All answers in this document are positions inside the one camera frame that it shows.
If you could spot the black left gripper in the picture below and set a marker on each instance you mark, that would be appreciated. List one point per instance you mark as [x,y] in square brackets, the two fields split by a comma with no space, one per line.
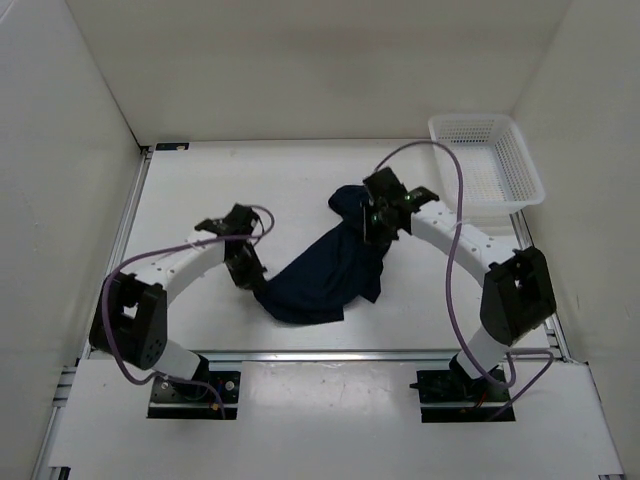
[253,278]

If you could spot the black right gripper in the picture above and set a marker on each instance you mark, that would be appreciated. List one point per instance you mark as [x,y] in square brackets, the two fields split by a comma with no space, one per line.
[372,236]

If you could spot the navy blue shorts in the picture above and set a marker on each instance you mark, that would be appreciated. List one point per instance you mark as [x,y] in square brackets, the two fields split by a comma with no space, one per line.
[336,269]

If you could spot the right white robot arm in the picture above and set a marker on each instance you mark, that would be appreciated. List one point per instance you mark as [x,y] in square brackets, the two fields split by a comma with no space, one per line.
[517,293]

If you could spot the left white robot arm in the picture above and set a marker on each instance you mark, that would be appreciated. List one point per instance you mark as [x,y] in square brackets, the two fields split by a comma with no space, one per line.
[131,319]

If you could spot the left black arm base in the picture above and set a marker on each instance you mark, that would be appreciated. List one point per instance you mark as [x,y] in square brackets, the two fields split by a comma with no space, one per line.
[173,401]

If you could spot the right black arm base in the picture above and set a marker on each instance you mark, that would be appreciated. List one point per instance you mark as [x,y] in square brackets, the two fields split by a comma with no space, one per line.
[444,399]

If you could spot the white perforated plastic basket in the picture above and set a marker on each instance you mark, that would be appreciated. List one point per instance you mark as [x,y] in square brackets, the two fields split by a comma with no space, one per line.
[499,176]

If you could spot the aluminium front rail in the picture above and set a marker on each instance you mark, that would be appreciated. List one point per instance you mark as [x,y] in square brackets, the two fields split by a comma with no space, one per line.
[235,356]

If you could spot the aluminium left side rail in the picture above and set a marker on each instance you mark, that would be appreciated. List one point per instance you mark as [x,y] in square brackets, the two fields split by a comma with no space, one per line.
[41,469]

